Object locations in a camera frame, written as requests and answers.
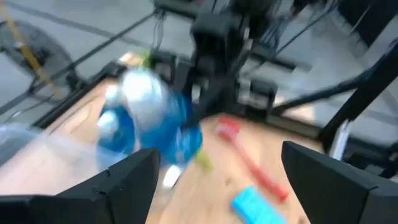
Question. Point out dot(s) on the blue Dawn dish soap bottle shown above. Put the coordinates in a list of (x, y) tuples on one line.
[(119, 133), (174, 130), (109, 93)]

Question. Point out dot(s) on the blue cellulose sponge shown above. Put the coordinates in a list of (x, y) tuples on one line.
[(255, 208)]

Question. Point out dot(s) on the green artificial plant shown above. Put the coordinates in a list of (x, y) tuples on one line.
[(145, 59)]

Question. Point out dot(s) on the black floor fan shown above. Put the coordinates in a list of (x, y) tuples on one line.
[(18, 37)]

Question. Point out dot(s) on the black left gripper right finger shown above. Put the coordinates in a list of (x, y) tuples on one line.
[(342, 202)]

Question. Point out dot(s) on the clear tapered storage box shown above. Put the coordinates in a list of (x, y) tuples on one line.
[(18, 137)]

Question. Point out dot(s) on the silver aluminium strip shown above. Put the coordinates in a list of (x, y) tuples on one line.
[(339, 141)]

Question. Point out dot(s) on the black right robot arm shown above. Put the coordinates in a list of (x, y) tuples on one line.
[(217, 46)]

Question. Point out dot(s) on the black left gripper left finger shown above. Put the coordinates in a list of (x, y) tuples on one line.
[(93, 202)]

